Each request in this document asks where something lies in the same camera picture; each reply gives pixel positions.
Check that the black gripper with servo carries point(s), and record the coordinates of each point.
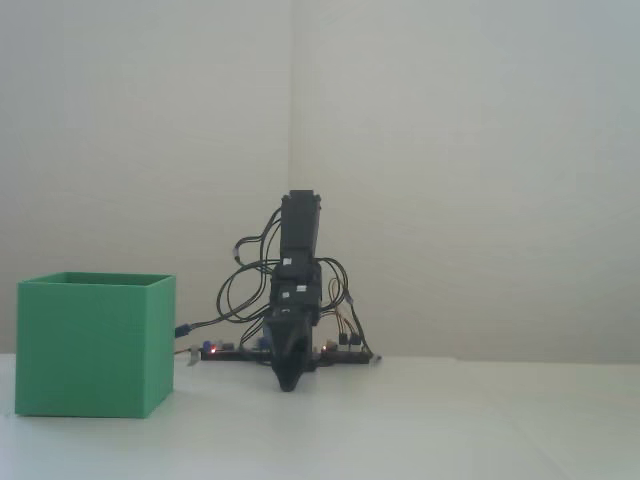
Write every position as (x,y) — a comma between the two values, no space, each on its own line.
(295,305)

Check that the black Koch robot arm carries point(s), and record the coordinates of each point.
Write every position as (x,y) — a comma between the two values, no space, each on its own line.
(300,225)

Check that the green open bin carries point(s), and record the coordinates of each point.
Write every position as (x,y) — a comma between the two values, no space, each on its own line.
(85,350)

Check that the circuit board with jumper sockets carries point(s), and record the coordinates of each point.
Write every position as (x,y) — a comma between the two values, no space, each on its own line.
(345,356)

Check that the black electronics base board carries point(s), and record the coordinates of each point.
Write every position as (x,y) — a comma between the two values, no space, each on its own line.
(225,352)

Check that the grey tape strip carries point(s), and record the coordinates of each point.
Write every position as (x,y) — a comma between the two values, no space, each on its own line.
(192,356)

